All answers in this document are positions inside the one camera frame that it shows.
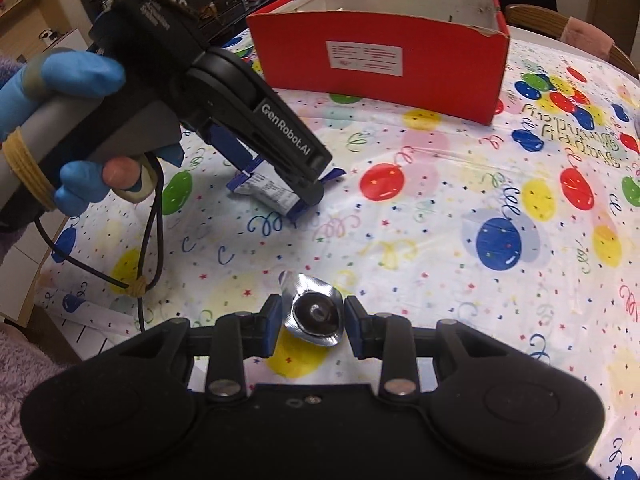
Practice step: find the red cardboard box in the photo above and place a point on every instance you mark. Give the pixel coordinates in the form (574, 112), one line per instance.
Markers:
(447, 56)

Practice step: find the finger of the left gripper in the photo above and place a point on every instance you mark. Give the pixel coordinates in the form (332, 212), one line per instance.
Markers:
(225, 142)
(308, 189)

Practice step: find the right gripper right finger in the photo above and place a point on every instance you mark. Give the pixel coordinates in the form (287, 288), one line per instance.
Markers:
(389, 339)

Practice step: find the pink cloth on chair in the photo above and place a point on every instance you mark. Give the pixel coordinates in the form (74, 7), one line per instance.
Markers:
(588, 38)

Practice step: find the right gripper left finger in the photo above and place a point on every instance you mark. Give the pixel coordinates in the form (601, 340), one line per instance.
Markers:
(238, 337)

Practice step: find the wooden chair far side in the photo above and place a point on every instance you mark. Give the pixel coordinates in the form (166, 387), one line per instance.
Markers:
(550, 23)

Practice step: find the blue white snack packet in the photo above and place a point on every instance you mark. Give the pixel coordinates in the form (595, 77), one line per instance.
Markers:
(260, 181)

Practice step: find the silver foil snack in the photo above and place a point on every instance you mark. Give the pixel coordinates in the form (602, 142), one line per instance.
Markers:
(312, 309)

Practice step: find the balloon print tablecloth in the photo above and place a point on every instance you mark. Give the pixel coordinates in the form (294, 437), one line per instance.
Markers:
(527, 230)

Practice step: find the blue gloved left hand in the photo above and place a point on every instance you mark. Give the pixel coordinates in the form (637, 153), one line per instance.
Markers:
(24, 88)

